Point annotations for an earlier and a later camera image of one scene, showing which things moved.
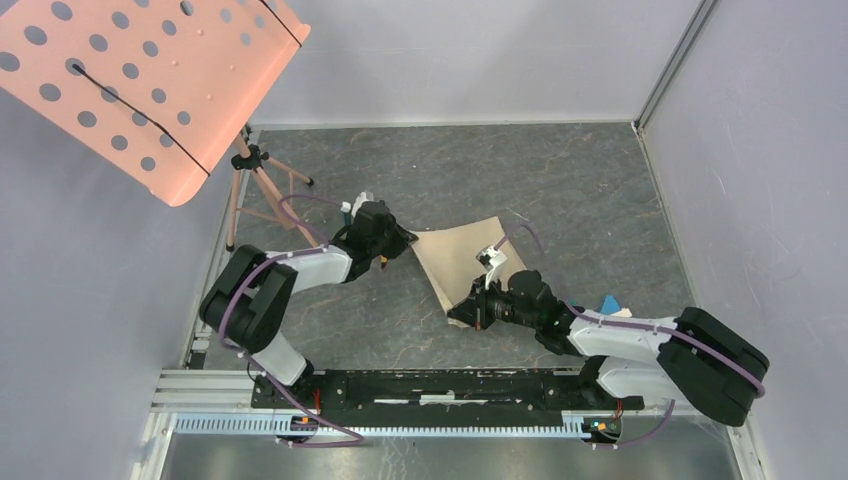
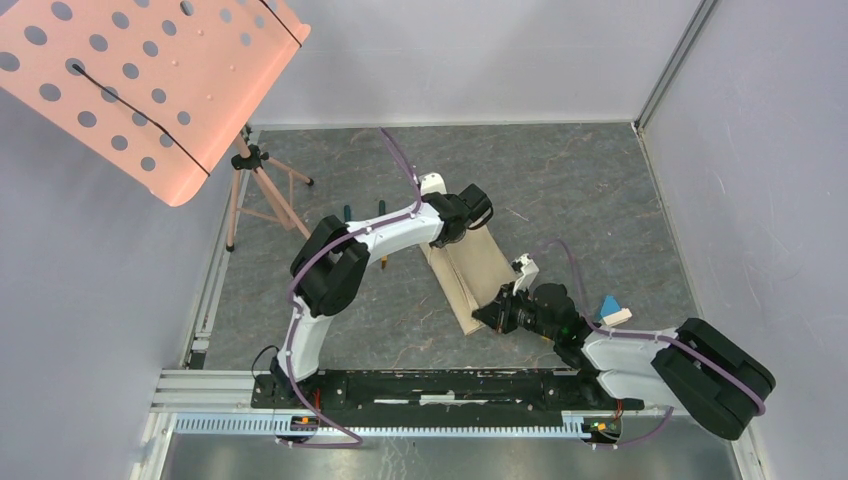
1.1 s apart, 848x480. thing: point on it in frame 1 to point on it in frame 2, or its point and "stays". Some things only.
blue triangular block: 610,305 stays
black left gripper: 401,238 to 437,244
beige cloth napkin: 450,254 stays
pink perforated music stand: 155,88 stays
